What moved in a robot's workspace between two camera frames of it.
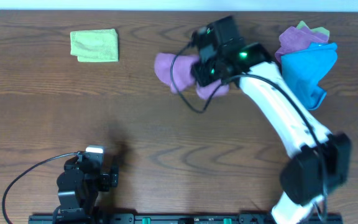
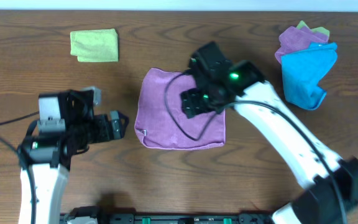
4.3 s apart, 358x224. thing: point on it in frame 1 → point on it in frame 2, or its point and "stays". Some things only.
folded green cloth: (94, 46) stays
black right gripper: (197, 71) → (191, 104)
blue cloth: (305, 68) stays
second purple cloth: (293, 39) stays
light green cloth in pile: (316, 29) stays
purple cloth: (176, 70) → (161, 121)
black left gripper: (110, 177) → (116, 130)
